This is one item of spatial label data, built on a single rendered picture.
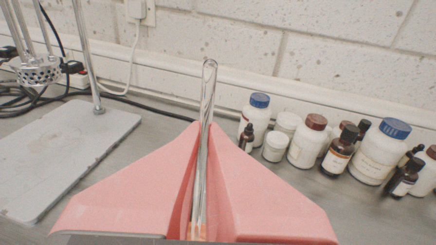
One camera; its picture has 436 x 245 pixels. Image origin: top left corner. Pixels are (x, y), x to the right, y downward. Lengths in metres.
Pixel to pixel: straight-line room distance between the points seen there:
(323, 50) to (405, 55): 0.16
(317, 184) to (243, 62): 0.33
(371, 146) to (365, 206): 0.11
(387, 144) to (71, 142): 0.60
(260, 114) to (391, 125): 0.24
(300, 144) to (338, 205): 0.13
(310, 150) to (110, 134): 0.41
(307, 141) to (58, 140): 0.49
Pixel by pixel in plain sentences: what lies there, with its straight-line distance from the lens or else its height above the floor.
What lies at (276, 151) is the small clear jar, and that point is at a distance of 0.48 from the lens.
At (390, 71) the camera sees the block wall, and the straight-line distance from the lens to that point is 0.64.
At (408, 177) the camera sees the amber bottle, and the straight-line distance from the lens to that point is 0.55.
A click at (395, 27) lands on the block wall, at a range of 0.61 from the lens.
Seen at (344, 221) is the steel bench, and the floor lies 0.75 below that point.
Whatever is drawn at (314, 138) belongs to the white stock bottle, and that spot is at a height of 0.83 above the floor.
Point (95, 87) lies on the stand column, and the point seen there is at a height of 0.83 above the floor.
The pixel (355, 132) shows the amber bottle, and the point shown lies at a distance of 0.48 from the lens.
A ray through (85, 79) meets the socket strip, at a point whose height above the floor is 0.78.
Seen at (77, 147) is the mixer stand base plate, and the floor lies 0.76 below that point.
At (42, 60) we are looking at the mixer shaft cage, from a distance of 0.47.
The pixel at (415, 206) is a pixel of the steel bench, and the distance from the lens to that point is 0.59.
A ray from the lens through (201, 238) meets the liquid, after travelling 0.23.
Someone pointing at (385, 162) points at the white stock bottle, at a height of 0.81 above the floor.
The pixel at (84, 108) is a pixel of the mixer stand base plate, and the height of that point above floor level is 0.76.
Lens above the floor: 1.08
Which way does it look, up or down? 34 degrees down
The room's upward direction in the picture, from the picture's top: 8 degrees clockwise
